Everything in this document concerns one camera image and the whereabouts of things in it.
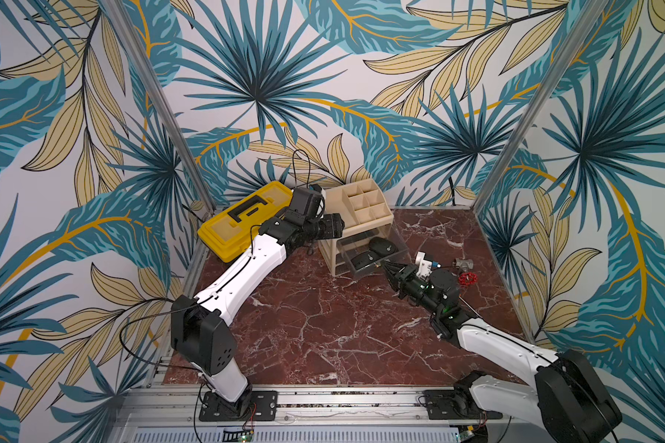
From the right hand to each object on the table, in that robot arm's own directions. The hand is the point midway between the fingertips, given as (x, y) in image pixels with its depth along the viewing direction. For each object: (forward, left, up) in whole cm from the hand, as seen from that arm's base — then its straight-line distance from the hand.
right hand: (381, 263), depth 78 cm
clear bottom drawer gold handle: (+6, +11, -12) cm, 17 cm away
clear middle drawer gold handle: (+7, +11, -8) cm, 15 cm away
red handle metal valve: (+5, -32, -17) cm, 37 cm away
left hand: (+9, +13, +5) cm, 17 cm away
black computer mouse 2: (+7, -2, -2) cm, 8 cm away
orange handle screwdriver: (-2, -30, -20) cm, 37 cm away
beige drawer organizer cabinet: (+14, +1, -4) cm, 15 cm away
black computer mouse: (+4, +5, -3) cm, 7 cm away
